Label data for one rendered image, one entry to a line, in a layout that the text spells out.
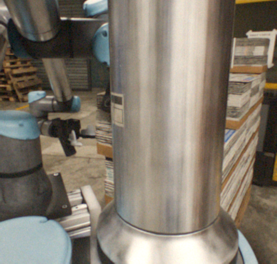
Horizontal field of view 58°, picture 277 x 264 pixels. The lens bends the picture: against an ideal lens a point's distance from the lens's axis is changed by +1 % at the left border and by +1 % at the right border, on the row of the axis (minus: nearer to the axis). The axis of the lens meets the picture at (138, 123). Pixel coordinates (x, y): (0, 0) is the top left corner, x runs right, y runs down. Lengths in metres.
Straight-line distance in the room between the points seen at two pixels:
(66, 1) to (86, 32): 8.16
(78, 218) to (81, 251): 0.53
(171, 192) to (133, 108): 0.06
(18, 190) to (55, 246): 0.48
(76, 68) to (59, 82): 7.45
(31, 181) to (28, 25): 0.40
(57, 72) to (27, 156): 0.43
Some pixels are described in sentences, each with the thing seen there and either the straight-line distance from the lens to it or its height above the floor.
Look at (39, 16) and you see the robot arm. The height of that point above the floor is 1.24.
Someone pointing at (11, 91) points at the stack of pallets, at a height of 0.27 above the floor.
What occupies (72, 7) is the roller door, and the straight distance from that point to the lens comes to 8.56.
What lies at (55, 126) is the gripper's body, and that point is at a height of 0.89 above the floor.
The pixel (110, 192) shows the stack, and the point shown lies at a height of 0.67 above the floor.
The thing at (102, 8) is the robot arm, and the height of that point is 1.28.
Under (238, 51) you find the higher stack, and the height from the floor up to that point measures 1.21.
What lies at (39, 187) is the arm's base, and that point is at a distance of 0.72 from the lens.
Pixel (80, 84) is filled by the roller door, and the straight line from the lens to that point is 8.46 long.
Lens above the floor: 1.19
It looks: 16 degrees down
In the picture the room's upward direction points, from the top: straight up
